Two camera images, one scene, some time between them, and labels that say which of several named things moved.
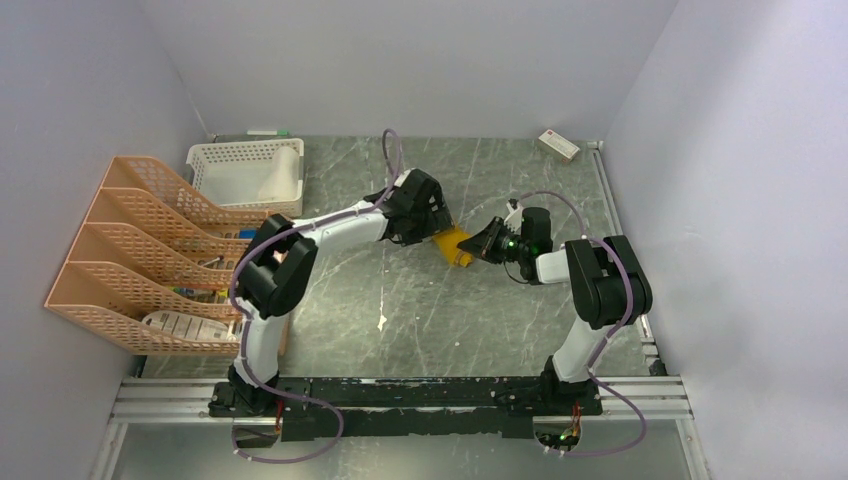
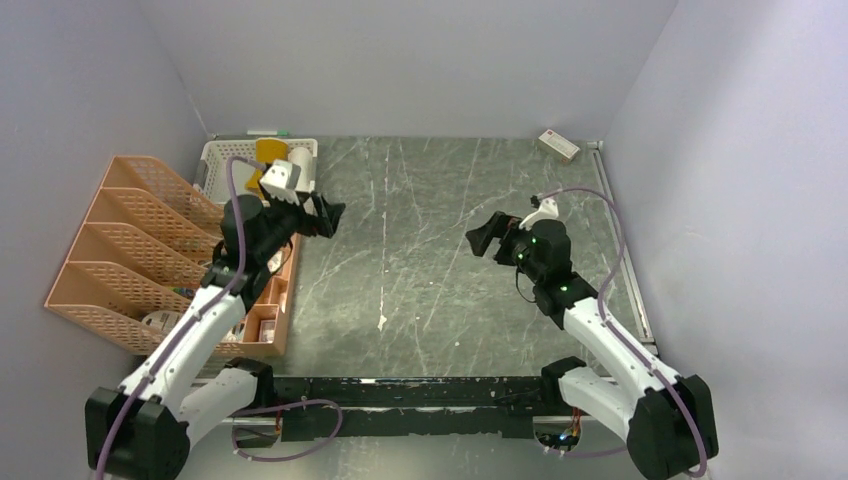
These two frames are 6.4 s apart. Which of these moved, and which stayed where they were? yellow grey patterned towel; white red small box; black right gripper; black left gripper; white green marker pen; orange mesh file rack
Moved: yellow grey patterned towel; black left gripper
Stayed: white red small box; orange mesh file rack; black right gripper; white green marker pen
